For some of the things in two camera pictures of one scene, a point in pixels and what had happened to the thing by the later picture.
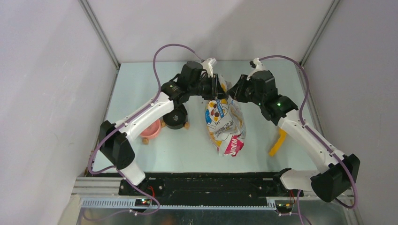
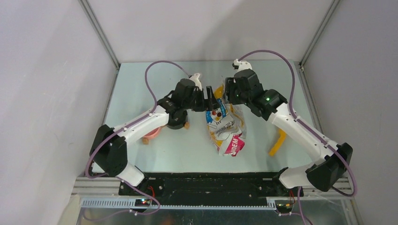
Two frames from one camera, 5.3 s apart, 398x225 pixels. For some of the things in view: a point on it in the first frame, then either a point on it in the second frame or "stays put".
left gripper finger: [217, 80] → [210, 95]
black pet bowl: [177, 119] stays put
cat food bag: [225, 123] stays put
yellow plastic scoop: [283, 134] stays put
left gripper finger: [221, 94] → [213, 104]
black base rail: [210, 188] stays put
